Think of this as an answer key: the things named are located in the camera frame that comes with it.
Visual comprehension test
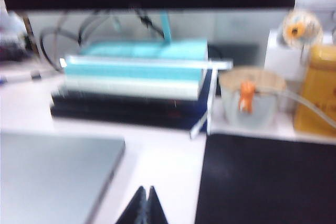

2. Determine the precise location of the black cable bundle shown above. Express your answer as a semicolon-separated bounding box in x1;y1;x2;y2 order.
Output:
39;11;112;72

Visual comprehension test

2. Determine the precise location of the teal book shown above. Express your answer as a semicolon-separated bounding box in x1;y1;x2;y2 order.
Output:
64;38;209;89

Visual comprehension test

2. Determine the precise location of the black book stack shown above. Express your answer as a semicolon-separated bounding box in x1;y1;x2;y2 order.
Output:
49;69;214;131

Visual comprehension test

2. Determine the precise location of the small desk fan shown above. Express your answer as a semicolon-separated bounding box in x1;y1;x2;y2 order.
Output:
281;8;324;52

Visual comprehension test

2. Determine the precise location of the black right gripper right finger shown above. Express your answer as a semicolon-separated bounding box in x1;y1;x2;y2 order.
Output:
146;185;169;224

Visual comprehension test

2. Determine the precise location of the white frame rack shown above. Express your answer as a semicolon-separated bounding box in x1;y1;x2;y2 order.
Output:
190;59;234;141

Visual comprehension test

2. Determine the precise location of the white book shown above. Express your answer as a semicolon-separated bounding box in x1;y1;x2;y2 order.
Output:
64;76;203;101

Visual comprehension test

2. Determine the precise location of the clear tube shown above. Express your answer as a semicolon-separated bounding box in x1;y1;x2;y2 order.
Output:
255;87;336;128

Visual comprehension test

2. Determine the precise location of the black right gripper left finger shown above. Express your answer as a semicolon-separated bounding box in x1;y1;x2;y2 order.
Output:
114;185;147;224

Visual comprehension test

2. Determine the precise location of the gray laptop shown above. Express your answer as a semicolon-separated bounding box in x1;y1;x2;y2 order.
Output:
0;131;127;224

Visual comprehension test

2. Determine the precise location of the yellow jar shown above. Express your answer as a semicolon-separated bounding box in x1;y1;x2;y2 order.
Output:
293;44;336;138

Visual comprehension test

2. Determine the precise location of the teal strap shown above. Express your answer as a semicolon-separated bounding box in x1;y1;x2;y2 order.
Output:
159;10;173;46

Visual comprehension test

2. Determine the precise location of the orange fox figure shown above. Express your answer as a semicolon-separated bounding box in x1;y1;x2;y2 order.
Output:
238;80;256;112

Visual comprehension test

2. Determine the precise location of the white box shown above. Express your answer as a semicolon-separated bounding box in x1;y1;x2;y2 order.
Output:
263;29;311;81

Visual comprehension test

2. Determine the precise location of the black mouse pad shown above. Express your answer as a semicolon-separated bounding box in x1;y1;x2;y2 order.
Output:
194;133;336;224

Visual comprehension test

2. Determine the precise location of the gray paper cup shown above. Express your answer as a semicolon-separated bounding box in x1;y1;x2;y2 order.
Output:
218;67;287;128

